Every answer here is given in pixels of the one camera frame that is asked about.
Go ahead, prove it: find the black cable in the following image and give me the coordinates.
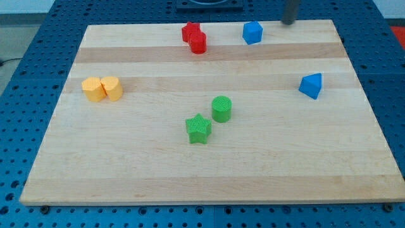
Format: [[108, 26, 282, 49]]
[[0, 57, 22, 67]]

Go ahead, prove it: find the blue cube block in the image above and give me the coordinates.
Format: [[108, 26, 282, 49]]
[[242, 21, 263, 45]]

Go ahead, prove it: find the red cylinder block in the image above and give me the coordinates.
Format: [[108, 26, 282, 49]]
[[189, 31, 207, 54]]

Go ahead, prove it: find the red star block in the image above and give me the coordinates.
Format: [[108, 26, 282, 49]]
[[181, 22, 201, 42]]

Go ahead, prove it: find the yellow hexagon block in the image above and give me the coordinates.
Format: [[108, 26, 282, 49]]
[[81, 77, 106, 102]]

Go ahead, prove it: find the green star block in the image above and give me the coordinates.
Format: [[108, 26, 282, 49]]
[[185, 113, 212, 144]]

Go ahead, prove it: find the blue triangular block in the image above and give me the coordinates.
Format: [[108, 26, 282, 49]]
[[299, 73, 323, 99]]

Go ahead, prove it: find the wooden board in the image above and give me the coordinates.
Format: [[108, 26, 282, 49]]
[[20, 20, 404, 206]]

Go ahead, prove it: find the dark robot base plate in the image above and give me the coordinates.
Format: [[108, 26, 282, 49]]
[[175, 0, 244, 11]]

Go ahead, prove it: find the green cylinder block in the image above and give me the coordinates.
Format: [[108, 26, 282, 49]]
[[211, 96, 232, 123]]

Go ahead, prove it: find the yellow heart block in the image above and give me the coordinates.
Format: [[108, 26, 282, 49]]
[[101, 76, 123, 101]]

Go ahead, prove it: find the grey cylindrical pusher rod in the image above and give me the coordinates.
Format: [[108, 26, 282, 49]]
[[281, 0, 301, 25]]

